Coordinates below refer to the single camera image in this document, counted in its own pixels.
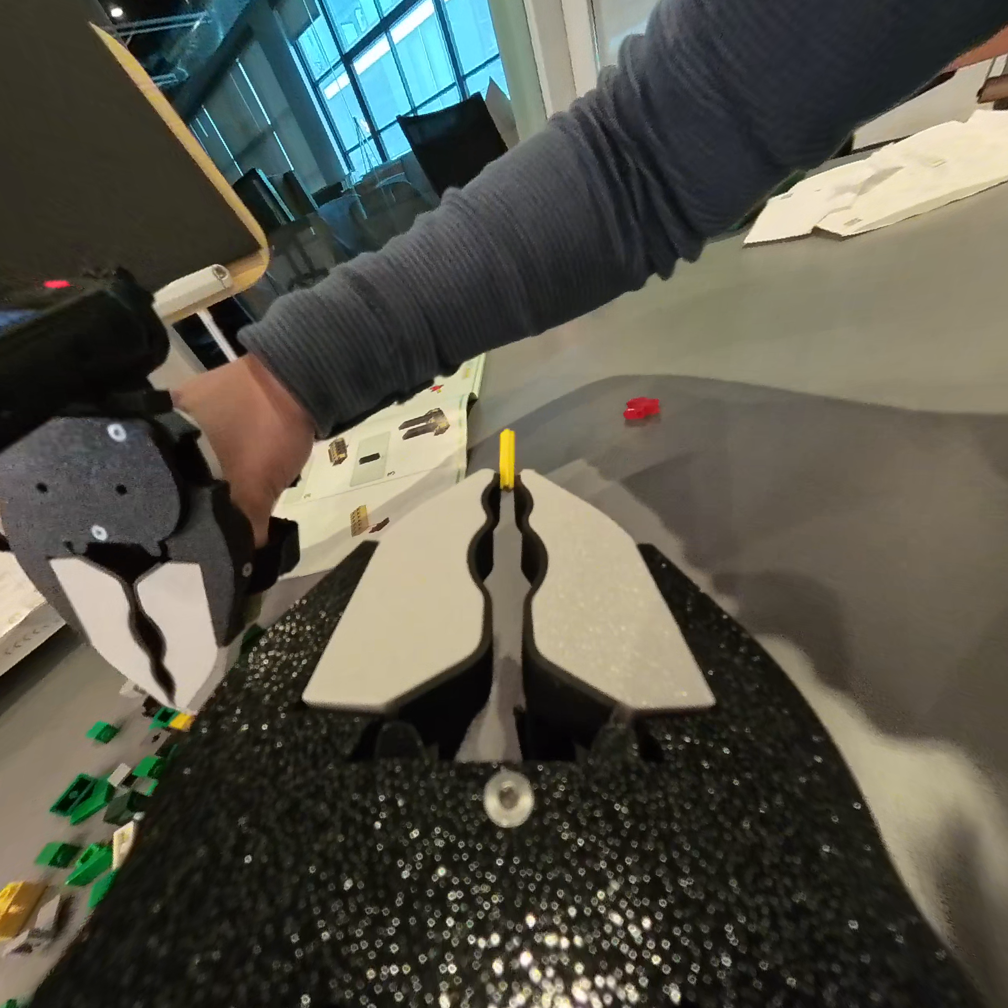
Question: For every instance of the white metal bar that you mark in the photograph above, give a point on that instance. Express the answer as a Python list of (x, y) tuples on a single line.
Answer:
[(193, 287)]

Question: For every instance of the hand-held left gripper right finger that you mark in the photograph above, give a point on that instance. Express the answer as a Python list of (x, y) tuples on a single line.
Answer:
[(606, 606)]

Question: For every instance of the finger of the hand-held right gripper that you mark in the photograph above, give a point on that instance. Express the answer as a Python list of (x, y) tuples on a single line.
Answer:
[(98, 614), (189, 622)]

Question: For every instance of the white folded paper sheets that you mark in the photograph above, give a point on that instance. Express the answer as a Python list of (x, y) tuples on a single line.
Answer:
[(882, 189)]

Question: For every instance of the small yellow toy brick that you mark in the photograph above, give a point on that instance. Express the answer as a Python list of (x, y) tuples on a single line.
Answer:
[(507, 457)]

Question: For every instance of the person's right hand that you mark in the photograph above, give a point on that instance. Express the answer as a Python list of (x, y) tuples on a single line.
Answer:
[(252, 433)]

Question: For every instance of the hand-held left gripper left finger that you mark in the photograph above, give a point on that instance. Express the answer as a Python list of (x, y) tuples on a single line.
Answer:
[(409, 598)]

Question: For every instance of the small red toy brick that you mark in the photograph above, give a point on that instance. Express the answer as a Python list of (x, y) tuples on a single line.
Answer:
[(641, 409)]

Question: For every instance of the dark board with wooden edge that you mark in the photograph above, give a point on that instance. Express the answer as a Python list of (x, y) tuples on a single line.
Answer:
[(86, 149)]

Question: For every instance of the toy brick instruction booklet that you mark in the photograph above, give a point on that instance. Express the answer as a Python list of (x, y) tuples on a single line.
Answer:
[(401, 464)]

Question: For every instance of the white printed sheet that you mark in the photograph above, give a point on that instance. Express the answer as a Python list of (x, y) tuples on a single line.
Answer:
[(20, 606)]

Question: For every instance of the person's right forearm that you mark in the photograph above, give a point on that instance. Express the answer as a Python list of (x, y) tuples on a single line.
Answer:
[(567, 212)]

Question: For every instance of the black office chair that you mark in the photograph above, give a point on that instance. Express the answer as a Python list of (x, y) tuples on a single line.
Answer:
[(453, 146)]

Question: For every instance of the pile of green toy bricks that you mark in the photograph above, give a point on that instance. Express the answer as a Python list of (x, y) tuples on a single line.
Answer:
[(83, 795)]

